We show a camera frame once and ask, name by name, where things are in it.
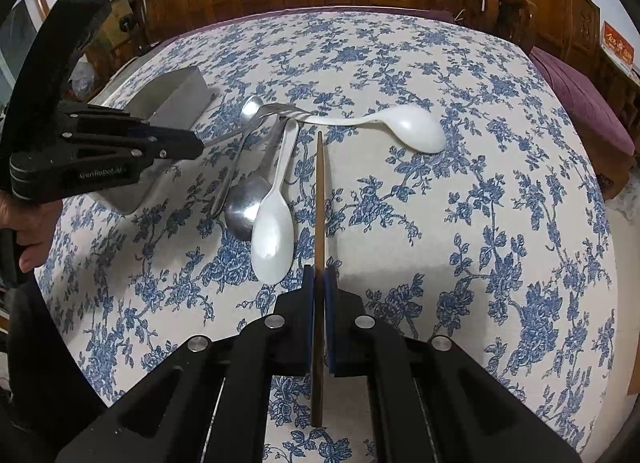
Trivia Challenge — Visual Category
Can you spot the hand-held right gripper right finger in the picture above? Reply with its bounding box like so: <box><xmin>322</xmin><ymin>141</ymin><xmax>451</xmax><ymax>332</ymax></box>
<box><xmin>322</xmin><ymin>265</ymin><xmax>583</xmax><ymax>463</ymax></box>

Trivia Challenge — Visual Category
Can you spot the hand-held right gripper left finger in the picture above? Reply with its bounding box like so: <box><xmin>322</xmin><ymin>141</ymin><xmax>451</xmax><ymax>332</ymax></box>
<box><xmin>55</xmin><ymin>265</ymin><xmax>318</xmax><ymax>463</ymax></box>

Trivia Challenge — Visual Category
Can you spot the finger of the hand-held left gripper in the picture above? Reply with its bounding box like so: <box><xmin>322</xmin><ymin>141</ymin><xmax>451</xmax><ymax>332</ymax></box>
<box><xmin>60</xmin><ymin>102</ymin><xmax>162</xmax><ymax>142</ymax></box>
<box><xmin>65</xmin><ymin>124</ymin><xmax>206</xmax><ymax>166</ymax></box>

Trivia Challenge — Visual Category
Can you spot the metal tray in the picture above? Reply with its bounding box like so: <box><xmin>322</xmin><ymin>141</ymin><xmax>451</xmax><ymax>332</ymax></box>
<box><xmin>87</xmin><ymin>68</ymin><xmax>218</xmax><ymax>216</ymax></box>

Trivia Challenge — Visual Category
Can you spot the small metal spoon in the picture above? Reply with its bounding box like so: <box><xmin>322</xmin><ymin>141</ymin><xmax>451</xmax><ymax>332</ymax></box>
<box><xmin>211</xmin><ymin>95</ymin><xmax>265</xmax><ymax>218</ymax></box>

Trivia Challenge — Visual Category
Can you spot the wide-handled white plastic spoon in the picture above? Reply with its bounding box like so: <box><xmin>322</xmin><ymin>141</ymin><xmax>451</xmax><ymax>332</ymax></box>
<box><xmin>251</xmin><ymin>119</ymin><xmax>301</xmax><ymax>287</ymax></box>

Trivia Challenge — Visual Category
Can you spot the metal fork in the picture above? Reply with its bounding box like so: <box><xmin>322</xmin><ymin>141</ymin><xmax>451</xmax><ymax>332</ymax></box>
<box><xmin>200</xmin><ymin>103</ymin><xmax>310</xmax><ymax>148</ymax></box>

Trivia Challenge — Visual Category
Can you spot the large metal spoon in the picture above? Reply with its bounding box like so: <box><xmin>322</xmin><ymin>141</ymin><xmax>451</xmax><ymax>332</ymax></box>
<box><xmin>225</xmin><ymin>119</ymin><xmax>291</xmax><ymax>242</ymax></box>

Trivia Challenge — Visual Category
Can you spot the wooden chopstick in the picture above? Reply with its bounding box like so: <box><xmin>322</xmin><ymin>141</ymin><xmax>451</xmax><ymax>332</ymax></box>
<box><xmin>311</xmin><ymin>132</ymin><xmax>328</xmax><ymax>428</ymax></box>

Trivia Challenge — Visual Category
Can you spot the thin-handled white plastic spoon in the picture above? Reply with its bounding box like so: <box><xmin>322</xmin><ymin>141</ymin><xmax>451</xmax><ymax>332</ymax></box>
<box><xmin>299</xmin><ymin>105</ymin><xmax>447</xmax><ymax>154</ymax></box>

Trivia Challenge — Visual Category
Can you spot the person's left hand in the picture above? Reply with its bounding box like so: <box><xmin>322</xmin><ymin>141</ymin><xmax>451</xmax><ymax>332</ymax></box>
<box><xmin>0</xmin><ymin>193</ymin><xmax>65</xmax><ymax>275</ymax></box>

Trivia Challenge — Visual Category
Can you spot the clear plastic bag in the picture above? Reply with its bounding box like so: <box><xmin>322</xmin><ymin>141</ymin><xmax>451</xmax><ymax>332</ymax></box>
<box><xmin>70</xmin><ymin>60</ymin><xmax>101</xmax><ymax>98</ymax></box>

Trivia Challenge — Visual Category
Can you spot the wooden framed glass door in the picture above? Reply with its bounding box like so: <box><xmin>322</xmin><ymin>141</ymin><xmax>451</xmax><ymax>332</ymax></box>
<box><xmin>0</xmin><ymin>0</ymin><xmax>51</xmax><ymax>108</ymax></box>

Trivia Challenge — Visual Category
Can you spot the large cardboard box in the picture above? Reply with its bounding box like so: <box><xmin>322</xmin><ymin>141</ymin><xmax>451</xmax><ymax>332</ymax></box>
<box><xmin>95</xmin><ymin>0</ymin><xmax>146</xmax><ymax>61</ymax></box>

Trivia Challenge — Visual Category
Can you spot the black fan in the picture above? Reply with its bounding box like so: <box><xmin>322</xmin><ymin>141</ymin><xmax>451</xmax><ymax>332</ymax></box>
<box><xmin>117</xmin><ymin>13</ymin><xmax>143</xmax><ymax>36</ymax></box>

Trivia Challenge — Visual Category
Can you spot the white plastic bag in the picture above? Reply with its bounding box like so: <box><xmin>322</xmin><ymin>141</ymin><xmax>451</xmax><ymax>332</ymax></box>
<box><xmin>606</xmin><ymin>183</ymin><xmax>638</xmax><ymax>228</ymax></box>

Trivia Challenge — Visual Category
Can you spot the purple armchair cushion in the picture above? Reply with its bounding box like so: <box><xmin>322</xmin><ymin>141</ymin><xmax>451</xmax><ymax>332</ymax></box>
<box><xmin>530</xmin><ymin>45</ymin><xmax>636</xmax><ymax>178</ymax></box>

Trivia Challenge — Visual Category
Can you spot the red box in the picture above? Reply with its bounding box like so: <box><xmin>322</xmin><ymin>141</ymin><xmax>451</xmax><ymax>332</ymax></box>
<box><xmin>600</xmin><ymin>20</ymin><xmax>636</xmax><ymax>66</ymax></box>

